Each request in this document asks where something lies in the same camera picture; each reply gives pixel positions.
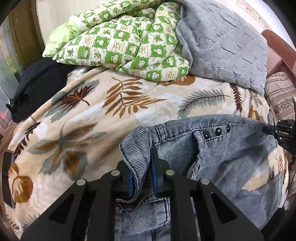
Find grey denim pants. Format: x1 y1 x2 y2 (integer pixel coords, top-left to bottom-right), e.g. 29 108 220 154
115 114 282 240

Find striped beige pillow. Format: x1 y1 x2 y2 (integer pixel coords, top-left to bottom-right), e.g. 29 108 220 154
265 72 295 120

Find brown pink headboard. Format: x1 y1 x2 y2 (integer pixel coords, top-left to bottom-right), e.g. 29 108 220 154
262 30 295 85

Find beige leaf pattern blanket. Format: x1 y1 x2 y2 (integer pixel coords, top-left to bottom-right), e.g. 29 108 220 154
4 66 290 239

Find black smartphone on bed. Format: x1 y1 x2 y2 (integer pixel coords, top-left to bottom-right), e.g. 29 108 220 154
1 151 15 209

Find grey quilted comforter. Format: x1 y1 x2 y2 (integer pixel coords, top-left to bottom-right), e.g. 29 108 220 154
176 1 268 95

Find black garment on bed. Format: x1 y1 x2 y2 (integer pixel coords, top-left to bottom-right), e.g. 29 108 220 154
6 58 75 123

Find green white patterned quilt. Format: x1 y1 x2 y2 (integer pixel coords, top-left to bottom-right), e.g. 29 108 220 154
43 1 189 82

